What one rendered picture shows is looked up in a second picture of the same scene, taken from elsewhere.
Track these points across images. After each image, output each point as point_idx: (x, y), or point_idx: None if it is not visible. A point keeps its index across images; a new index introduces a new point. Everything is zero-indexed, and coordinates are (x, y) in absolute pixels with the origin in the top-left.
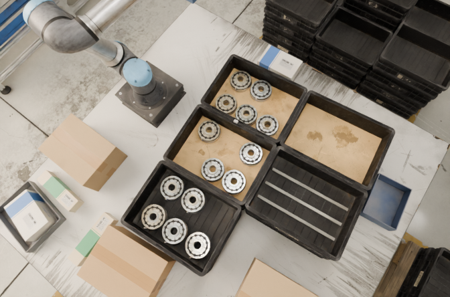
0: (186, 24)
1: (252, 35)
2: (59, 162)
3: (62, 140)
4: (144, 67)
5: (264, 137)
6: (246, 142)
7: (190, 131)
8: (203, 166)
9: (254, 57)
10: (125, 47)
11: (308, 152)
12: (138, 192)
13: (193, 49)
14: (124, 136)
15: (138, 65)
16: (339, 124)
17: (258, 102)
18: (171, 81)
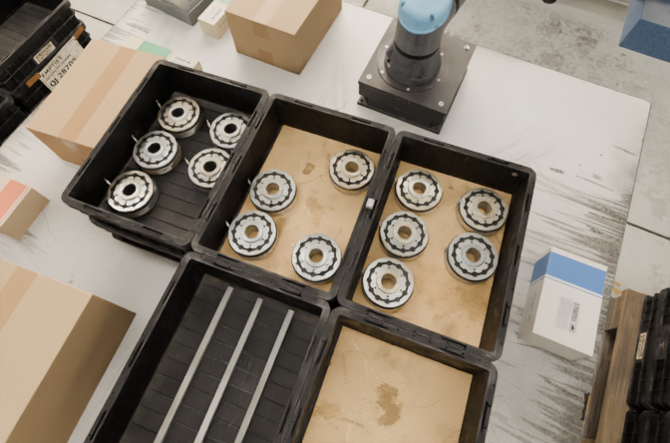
0: (591, 103)
1: (621, 235)
2: None
3: None
4: (435, 8)
5: (345, 270)
6: (344, 247)
7: (345, 139)
8: (276, 173)
9: (566, 248)
10: None
11: (344, 391)
12: (207, 73)
13: (538, 128)
14: (333, 62)
15: None
16: None
17: (444, 259)
18: (447, 94)
